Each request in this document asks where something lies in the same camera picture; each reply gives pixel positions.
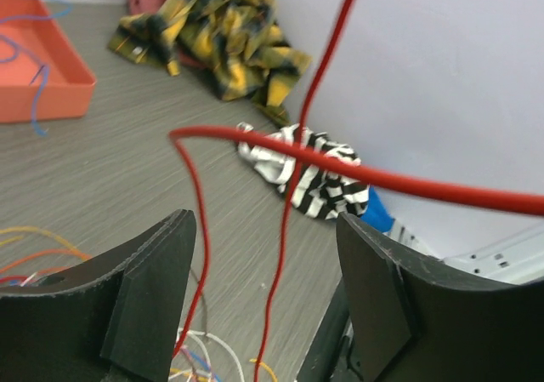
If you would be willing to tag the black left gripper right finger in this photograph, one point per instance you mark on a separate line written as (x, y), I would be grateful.
(418, 319)

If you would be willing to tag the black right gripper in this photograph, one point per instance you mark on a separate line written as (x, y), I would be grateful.
(331, 354)

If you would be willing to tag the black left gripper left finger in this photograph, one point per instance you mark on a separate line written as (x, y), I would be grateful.
(114, 317)

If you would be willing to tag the bright blue cloth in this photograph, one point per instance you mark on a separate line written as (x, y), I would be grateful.
(376, 215)

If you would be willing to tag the orange plastic bin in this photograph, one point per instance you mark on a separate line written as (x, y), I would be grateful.
(43, 77)

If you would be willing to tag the yellow plaid cloth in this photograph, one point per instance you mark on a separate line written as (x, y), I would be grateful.
(238, 41)

